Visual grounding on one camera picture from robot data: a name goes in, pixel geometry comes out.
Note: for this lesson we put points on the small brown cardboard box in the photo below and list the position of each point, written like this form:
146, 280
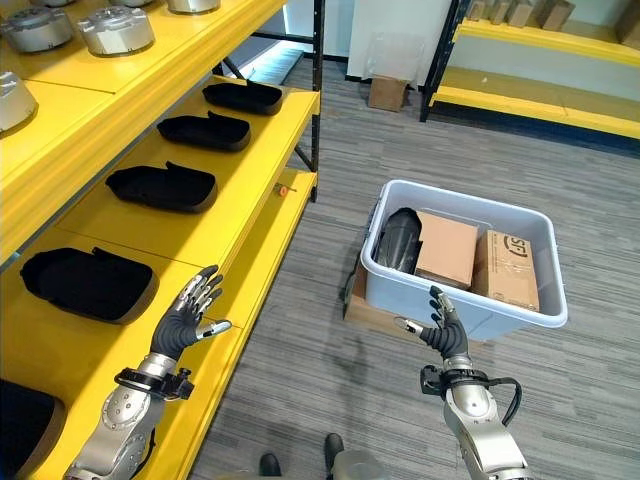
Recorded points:
386, 94

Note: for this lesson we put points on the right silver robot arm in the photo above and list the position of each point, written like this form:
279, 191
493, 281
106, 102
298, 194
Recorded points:
475, 410

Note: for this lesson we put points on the yellow shelf rack with soles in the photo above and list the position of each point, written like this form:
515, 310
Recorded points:
150, 65

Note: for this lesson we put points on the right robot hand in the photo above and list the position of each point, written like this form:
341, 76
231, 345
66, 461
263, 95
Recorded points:
450, 335

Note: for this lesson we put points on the silver robot body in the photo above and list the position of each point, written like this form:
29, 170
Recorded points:
357, 466

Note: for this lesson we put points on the yellow shelf rack with cartons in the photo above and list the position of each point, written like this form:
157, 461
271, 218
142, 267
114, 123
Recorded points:
540, 102

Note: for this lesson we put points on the plain cardboard box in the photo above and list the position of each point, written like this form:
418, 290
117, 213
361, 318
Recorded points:
445, 247

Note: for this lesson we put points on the right dark robot foot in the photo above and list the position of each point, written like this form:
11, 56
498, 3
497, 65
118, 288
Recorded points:
334, 450

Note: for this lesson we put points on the left dark robot foot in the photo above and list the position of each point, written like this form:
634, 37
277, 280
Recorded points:
270, 465

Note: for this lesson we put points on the grey plastic box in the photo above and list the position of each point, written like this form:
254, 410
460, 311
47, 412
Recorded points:
400, 295

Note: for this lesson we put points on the flat cardboard base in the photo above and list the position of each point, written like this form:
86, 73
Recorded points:
357, 305

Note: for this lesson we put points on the small orange object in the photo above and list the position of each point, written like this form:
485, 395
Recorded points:
282, 189

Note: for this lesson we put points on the silver round motor housing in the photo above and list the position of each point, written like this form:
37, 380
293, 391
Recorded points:
117, 31
50, 2
192, 5
35, 27
12, 102

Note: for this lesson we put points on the dark robot foot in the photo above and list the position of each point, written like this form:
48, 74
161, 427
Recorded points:
270, 465
334, 450

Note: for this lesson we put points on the large cardboard carton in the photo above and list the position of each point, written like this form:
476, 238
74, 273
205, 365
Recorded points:
629, 22

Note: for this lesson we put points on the printed cardboard box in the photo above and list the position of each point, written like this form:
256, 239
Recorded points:
507, 270

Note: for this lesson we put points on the small cardboard carton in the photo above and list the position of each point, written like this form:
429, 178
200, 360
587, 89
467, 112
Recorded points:
557, 15
499, 11
477, 9
520, 13

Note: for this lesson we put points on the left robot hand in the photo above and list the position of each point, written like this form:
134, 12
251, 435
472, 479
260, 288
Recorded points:
175, 327

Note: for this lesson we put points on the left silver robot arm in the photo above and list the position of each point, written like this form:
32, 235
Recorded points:
125, 420

